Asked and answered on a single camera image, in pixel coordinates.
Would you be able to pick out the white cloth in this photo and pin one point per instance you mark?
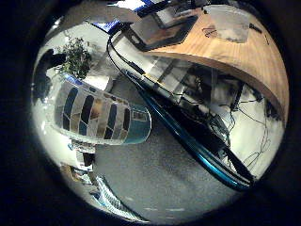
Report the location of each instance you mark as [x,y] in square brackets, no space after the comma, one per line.
[116,201]

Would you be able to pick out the bushy plant in white pot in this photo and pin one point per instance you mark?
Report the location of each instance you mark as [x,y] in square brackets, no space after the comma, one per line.
[76,58]

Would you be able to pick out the wooden desk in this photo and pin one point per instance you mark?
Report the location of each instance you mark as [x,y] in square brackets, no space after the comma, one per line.
[238,53]

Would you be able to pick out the clear plastic container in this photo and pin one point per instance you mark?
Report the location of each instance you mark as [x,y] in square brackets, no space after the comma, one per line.
[230,23]

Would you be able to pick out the long black remote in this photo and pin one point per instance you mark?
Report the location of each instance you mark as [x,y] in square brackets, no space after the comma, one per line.
[255,28]

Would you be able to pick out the black pen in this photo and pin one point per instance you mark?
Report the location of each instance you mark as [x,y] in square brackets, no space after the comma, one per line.
[266,39]

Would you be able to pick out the teal metal table frame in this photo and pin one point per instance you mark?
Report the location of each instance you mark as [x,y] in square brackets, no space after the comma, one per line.
[194,142]

